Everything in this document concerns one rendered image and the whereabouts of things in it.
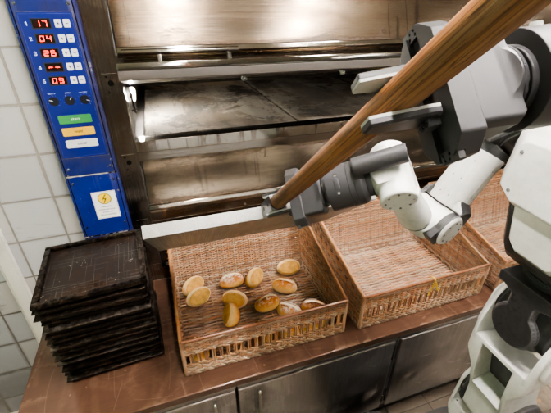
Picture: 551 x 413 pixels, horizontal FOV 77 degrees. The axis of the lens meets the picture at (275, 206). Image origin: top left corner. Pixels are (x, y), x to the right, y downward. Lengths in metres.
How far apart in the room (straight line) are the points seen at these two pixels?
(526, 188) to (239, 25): 0.91
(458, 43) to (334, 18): 1.11
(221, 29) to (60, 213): 0.82
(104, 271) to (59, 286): 0.12
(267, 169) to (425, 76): 1.14
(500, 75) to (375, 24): 1.10
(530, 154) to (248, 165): 0.92
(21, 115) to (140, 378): 0.87
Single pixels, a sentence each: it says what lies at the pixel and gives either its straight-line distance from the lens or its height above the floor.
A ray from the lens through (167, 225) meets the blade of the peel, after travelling 0.76.
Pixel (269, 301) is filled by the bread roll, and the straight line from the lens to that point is 1.31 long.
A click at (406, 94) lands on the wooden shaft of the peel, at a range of 0.29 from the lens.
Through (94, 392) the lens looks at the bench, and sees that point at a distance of 1.28.
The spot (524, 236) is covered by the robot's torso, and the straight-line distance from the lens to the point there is 0.81.
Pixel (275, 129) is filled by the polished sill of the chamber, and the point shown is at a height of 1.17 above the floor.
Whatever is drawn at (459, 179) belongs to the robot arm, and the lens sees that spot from 0.89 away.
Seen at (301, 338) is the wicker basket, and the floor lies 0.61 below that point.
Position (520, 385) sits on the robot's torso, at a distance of 1.00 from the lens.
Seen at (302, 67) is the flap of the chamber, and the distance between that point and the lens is 1.15.
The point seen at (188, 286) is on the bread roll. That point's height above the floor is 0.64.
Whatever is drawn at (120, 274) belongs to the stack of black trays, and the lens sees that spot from 1.12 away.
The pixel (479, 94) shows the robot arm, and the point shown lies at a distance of 0.33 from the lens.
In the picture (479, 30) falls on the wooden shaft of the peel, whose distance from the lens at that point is 0.25.
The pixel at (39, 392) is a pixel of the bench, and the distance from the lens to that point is 1.36.
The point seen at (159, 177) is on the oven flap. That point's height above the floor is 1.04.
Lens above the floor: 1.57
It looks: 30 degrees down
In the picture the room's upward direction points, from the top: straight up
